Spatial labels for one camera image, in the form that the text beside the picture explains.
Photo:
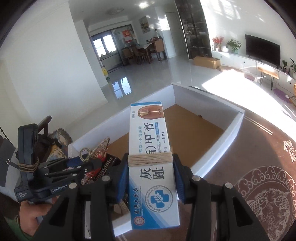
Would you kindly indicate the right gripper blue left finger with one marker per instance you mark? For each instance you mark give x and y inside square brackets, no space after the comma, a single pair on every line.
[66,219]

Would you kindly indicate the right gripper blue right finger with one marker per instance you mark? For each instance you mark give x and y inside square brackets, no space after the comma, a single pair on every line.
[235,219]

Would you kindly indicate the blue white ointment box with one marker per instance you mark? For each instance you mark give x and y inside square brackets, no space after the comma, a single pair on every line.
[153,200]

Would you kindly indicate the left hand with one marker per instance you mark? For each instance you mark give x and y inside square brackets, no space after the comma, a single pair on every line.
[30,212]

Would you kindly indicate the small black box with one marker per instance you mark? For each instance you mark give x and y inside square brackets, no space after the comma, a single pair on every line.
[109,162]

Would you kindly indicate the wooden bench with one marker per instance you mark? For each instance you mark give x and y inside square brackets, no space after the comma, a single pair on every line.
[265,72]

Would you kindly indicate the white tv cabinet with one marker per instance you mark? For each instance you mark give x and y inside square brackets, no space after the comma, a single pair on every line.
[251,67]

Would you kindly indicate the brown cardboard box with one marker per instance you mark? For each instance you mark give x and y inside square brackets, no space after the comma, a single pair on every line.
[208,62]

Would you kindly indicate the green potted plant right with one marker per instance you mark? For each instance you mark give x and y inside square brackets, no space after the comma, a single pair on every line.
[293,66]

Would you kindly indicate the green potted plant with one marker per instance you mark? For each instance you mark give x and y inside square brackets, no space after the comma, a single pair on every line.
[234,45]
[293,66]

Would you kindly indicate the black flat television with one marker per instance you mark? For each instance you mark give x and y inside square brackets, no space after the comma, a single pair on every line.
[263,49]

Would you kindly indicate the green potted plant left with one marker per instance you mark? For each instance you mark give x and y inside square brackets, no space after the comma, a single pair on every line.
[234,45]

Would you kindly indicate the red flower vase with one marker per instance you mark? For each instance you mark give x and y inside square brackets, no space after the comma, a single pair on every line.
[217,42]

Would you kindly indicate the dark display cabinet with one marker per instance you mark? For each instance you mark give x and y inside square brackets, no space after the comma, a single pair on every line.
[195,28]

